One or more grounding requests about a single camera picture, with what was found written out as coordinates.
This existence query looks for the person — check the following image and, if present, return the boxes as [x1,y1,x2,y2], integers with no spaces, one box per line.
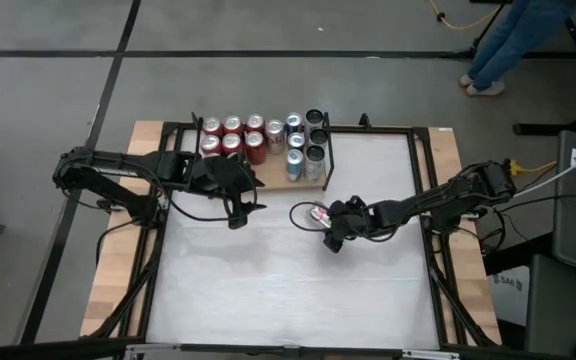
[457,0,576,97]

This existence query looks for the yellow cable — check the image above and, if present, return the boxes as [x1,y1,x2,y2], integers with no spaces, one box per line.
[430,0,508,31]

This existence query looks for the white cable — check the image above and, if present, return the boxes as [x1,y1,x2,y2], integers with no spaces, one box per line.
[515,143,576,199]

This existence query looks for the silver Diet Coke can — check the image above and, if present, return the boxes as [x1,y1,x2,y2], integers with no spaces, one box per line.
[264,118,287,155]
[309,202,333,230]

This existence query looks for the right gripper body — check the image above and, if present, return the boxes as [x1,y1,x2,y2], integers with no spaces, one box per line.
[322,195,375,254]

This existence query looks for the black tripod stand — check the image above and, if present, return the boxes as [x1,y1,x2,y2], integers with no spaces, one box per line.
[437,0,512,80]

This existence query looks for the wooden shelf with black legs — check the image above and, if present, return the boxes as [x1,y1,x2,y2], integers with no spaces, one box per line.
[190,111,337,198]

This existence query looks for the white printed box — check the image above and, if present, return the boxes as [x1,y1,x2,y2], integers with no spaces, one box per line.
[487,264,532,326]

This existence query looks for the slim blue silver can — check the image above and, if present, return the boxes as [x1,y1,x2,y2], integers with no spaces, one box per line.
[284,148,305,183]
[285,112,305,134]
[286,131,308,152]

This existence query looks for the black desk base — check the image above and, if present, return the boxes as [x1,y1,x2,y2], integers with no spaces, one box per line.
[512,0,576,137]

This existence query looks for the red Fanta can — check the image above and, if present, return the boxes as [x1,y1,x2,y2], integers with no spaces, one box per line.
[221,133,244,156]
[201,116,224,137]
[199,134,223,156]

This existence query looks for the red soda can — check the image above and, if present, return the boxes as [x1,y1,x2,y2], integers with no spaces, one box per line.
[221,114,244,135]

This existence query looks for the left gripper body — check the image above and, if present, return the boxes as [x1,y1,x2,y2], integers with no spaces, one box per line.
[186,152,259,212]

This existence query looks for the red black Coca-Cola can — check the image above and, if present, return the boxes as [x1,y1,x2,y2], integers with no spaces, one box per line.
[245,113,268,134]

